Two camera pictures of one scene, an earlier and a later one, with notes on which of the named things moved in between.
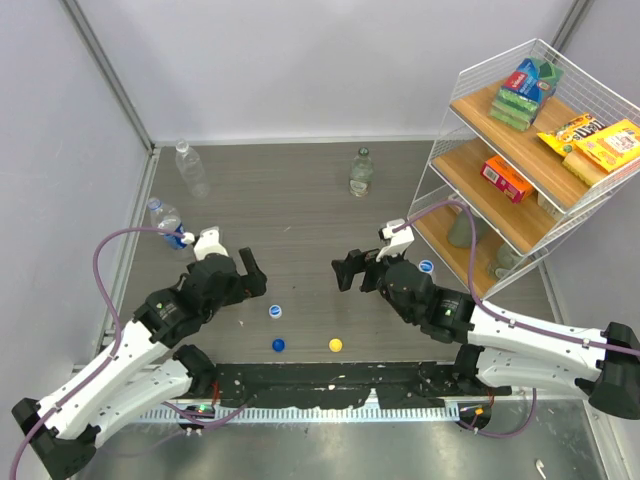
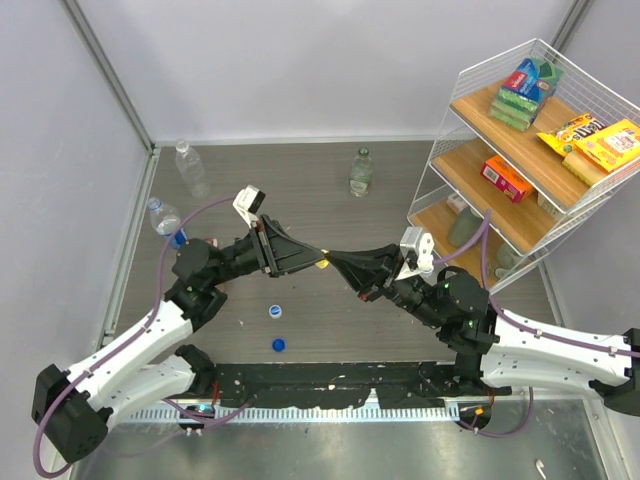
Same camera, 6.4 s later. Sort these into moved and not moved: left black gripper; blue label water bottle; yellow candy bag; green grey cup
Moved: left black gripper
Not moved: blue label water bottle; yellow candy bag; green grey cup
